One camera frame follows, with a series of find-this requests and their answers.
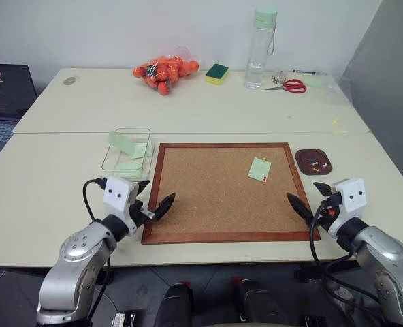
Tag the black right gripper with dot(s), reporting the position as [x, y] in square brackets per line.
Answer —
[325, 214]

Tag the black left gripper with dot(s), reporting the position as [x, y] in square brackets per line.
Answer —
[137, 213]

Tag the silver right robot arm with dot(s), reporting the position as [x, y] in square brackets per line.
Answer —
[382, 255]

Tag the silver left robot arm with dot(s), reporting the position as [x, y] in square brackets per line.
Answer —
[75, 259]

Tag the small teal plastic piece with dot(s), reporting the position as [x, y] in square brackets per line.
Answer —
[311, 160]

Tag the green sticky note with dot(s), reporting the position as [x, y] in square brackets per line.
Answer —
[258, 169]

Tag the wood framed cork board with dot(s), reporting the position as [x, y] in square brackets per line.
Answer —
[218, 201]

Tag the brown dish with pushpins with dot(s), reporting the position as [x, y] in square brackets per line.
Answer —
[319, 155]

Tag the clear plastic box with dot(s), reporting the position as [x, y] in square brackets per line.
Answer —
[111, 160]

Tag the dark rounded shape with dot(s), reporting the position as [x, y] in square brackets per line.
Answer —
[256, 303]
[176, 306]

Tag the bag of oranges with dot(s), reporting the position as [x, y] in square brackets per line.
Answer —
[164, 71]

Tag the black white pen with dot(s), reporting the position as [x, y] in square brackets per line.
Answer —
[307, 72]

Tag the black labelled box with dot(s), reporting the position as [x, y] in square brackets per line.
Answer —
[123, 320]

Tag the yellow green sponge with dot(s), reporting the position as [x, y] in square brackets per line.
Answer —
[217, 72]

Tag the clear bottle green lid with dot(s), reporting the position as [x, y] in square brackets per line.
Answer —
[257, 51]

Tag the dark laptop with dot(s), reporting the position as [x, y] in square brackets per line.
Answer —
[4, 95]

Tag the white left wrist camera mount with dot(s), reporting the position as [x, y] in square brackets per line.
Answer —
[117, 195]

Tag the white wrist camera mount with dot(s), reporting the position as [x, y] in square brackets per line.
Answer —
[351, 197]
[117, 195]

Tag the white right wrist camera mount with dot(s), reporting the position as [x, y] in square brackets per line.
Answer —
[351, 197]

